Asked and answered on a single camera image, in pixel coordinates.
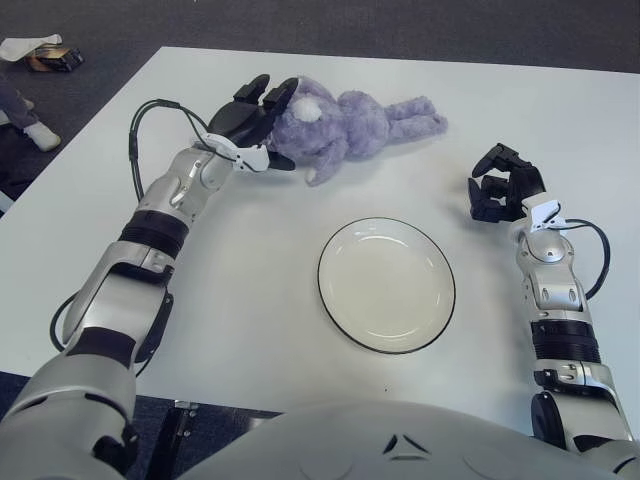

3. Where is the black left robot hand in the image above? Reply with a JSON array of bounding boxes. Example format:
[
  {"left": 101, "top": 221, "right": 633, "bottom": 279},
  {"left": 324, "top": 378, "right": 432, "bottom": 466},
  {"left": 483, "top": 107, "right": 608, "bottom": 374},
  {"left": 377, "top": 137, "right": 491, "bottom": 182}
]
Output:
[{"left": 206, "top": 73, "right": 301, "bottom": 175}]

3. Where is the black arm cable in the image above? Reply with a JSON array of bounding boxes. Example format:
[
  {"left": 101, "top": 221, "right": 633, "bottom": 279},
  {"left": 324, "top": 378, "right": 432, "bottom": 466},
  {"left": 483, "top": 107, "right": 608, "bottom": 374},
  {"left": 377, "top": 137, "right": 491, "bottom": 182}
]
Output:
[
  {"left": 48, "top": 98, "right": 211, "bottom": 376},
  {"left": 559, "top": 218, "right": 612, "bottom": 301}
]

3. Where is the grey trouser leg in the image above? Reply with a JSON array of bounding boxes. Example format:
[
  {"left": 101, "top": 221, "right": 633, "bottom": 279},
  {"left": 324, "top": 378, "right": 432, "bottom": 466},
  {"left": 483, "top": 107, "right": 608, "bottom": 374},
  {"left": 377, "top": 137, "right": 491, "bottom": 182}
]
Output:
[{"left": 0, "top": 74, "right": 41, "bottom": 134}]

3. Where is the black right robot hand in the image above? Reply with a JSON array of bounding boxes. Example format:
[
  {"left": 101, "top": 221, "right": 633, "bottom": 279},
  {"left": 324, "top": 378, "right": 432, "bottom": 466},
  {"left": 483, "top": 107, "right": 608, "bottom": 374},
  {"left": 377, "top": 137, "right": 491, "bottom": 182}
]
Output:
[{"left": 467, "top": 143, "right": 564, "bottom": 234}]

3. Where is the dark cardboard box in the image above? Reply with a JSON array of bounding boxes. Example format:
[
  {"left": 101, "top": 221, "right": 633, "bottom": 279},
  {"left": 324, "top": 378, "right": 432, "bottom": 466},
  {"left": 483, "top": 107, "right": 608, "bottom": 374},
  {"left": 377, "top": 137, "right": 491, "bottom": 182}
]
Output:
[{"left": 25, "top": 43, "right": 85, "bottom": 74}]

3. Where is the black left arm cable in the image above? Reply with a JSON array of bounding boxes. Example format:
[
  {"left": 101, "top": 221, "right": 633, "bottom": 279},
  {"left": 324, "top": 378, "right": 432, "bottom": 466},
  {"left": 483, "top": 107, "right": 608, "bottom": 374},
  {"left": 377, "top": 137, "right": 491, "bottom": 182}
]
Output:
[{"left": 48, "top": 98, "right": 211, "bottom": 376}]

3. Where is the purple plush doll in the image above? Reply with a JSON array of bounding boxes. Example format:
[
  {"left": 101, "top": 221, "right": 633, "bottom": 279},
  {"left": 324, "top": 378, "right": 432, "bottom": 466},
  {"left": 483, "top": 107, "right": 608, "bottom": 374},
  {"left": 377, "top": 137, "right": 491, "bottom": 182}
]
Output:
[{"left": 264, "top": 75, "right": 449, "bottom": 187}]

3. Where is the white cloth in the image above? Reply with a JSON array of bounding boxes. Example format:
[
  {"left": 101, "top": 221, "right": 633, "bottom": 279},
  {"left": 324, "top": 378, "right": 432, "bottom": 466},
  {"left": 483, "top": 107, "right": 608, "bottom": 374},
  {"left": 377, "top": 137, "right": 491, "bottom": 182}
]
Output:
[{"left": 0, "top": 32, "right": 64, "bottom": 64}]

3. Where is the black table leg bracket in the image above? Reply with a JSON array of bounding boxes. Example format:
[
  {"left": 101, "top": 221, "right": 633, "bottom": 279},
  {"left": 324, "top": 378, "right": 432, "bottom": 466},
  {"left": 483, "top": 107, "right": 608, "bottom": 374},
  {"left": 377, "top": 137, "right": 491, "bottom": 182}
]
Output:
[{"left": 158, "top": 398, "right": 201, "bottom": 454}]

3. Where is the grey robot torso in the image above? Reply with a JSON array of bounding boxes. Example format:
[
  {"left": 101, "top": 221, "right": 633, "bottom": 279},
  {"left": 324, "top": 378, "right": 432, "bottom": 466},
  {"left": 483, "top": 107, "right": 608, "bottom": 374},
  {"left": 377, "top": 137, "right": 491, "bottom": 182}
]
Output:
[{"left": 174, "top": 399, "right": 616, "bottom": 480}]

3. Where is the white shoe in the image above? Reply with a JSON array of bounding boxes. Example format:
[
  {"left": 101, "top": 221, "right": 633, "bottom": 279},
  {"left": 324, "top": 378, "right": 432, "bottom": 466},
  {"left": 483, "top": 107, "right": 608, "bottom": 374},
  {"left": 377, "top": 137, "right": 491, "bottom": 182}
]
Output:
[{"left": 23, "top": 122, "right": 62, "bottom": 153}]

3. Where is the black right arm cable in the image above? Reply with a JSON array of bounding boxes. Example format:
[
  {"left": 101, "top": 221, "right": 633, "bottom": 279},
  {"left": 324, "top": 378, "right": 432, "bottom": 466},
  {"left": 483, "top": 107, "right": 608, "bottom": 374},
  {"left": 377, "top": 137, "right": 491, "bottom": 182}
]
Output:
[{"left": 559, "top": 218, "right": 612, "bottom": 301}]

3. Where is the white plate with black rim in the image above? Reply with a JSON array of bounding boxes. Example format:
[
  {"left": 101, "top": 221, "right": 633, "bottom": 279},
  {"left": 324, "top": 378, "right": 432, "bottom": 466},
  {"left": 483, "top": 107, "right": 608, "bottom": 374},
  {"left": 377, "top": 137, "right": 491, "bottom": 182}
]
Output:
[{"left": 317, "top": 216, "right": 457, "bottom": 356}]

